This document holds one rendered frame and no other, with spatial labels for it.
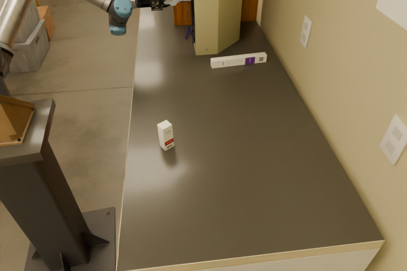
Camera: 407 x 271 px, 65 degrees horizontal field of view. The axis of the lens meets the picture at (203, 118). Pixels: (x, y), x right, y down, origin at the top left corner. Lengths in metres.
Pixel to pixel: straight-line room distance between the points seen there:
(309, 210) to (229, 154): 0.30
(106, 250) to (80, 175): 0.63
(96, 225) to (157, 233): 1.21
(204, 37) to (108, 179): 1.23
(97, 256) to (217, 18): 1.42
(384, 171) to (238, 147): 0.44
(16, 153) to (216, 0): 1.01
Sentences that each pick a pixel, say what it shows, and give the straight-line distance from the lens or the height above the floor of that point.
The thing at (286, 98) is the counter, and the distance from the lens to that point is 1.36.
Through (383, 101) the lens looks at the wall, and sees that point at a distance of 0.97.
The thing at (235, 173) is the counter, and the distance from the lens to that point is 1.03.
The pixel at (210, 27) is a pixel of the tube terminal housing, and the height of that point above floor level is 1.08.
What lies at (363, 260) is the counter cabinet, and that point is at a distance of 1.08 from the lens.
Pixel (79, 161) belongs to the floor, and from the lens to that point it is 2.50.
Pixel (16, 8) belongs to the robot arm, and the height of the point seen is 1.25.
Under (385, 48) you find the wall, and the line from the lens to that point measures 0.96.
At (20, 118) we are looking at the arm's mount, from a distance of 1.31.
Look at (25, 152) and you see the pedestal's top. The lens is 1.26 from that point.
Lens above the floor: 1.73
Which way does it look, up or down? 41 degrees down
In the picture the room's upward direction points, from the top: 1 degrees counter-clockwise
